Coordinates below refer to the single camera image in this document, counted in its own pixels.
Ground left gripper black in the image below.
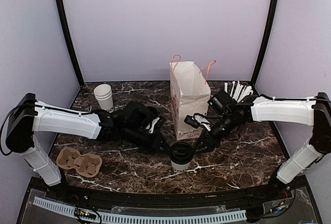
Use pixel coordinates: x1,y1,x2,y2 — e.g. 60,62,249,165
124,126,172,157

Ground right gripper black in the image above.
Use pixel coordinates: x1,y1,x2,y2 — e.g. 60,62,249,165
191,112,236,155

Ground black cup lid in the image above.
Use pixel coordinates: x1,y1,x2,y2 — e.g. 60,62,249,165
170,142,194,165

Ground stack of white paper cups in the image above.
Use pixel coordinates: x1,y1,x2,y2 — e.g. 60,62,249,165
93,84,114,113

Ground single white paper cup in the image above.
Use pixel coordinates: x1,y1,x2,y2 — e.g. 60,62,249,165
170,157,192,173

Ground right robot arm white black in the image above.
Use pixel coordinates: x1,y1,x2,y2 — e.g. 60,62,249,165
194,90,330,200

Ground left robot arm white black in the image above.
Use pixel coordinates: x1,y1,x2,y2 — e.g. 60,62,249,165
2,93,170,201

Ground white paper takeout bag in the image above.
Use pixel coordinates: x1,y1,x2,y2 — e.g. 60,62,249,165
170,54,216,141

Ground brown cardboard cup carrier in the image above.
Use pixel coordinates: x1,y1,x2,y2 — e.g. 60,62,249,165
56,147,102,178

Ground bundle of white wrapped straws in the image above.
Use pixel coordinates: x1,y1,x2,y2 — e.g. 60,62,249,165
224,81,253,102

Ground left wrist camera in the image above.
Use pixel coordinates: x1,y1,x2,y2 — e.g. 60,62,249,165
145,117,166,134

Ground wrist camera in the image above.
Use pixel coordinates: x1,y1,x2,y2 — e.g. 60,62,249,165
184,113,212,131
145,117,166,134

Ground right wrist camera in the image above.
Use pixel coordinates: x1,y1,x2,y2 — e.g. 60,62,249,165
184,113,212,131

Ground white slotted cable duct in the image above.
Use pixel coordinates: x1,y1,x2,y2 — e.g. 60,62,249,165
33,197,247,223

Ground right black frame post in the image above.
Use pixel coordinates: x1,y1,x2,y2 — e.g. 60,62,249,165
248,0,282,87

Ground black frame post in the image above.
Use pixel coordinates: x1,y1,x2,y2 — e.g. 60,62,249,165
55,0,85,87
248,0,282,87

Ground left black frame post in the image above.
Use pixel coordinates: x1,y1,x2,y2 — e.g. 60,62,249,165
55,0,85,87

